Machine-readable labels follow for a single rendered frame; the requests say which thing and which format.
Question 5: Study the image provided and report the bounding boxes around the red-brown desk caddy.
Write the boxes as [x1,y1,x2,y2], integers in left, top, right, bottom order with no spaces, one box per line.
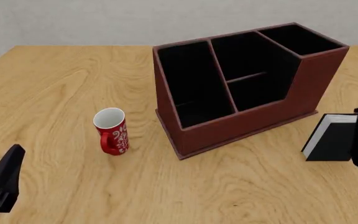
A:
[152,22,351,162]

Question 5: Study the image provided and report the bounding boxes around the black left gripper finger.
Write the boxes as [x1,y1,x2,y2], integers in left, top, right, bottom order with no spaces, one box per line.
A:
[0,144,26,196]

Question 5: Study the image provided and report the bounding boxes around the black book with white pages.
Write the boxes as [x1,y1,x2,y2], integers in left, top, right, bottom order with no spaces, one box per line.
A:
[301,113,358,162]

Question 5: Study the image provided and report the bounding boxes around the red mug with white pattern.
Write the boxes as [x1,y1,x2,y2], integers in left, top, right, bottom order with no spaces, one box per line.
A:
[93,107,131,157]

